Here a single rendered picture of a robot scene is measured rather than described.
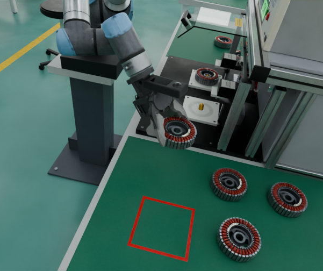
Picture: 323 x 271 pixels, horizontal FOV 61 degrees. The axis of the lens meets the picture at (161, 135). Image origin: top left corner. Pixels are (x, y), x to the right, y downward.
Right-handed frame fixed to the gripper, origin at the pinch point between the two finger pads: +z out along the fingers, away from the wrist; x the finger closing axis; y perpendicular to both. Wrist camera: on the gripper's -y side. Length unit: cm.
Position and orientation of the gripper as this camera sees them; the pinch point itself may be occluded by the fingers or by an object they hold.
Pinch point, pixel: (178, 133)
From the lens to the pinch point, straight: 79.6
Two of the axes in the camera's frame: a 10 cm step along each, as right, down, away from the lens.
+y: -6.9, 1.2, 7.2
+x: -5.7, 5.2, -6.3
